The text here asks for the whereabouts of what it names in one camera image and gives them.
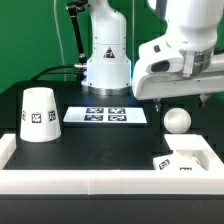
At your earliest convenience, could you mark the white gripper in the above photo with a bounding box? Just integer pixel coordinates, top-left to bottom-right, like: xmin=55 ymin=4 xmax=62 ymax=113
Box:
xmin=132 ymin=54 xmax=224 ymax=112

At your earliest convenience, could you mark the white lamp bulb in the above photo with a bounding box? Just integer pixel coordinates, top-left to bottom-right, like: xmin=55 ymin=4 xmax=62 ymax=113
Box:
xmin=163 ymin=108 xmax=191 ymax=134

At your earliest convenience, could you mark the white lamp base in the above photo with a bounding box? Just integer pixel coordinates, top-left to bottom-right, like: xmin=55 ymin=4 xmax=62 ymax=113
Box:
xmin=153 ymin=134 xmax=210 ymax=172

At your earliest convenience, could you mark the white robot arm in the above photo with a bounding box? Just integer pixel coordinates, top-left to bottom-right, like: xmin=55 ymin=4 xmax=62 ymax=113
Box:
xmin=81 ymin=0 xmax=224 ymax=100

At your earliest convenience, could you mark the white lamp shade cone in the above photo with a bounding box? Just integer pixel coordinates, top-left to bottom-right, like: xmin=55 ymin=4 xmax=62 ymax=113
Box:
xmin=20 ymin=87 xmax=61 ymax=142

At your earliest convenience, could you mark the white marker sheet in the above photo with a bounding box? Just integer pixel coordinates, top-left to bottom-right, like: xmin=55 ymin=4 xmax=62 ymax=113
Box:
xmin=63 ymin=107 xmax=147 ymax=124

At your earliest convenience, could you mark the white U-shaped fence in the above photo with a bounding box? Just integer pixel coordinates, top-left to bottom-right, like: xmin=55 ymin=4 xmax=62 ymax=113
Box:
xmin=0 ymin=134 xmax=224 ymax=195

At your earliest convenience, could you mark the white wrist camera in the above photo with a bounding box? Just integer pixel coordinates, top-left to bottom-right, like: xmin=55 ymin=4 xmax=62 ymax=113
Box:
xmin=136 ymin=36 xmax=184 ymax=74

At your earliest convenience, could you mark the black cable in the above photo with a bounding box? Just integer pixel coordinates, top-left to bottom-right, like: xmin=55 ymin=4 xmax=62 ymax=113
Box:
xmin=30 ymin=64 xmax=88 ymax=82

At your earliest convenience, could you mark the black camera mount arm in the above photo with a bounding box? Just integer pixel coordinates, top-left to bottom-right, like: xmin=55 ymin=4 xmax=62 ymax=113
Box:
xmin=66 ymin=0 xmax=88 ymax=69

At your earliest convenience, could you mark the white thin cable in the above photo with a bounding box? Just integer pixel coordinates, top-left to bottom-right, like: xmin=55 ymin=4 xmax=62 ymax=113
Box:
xmin=53 ymin=0 xmax=68 ymax=82

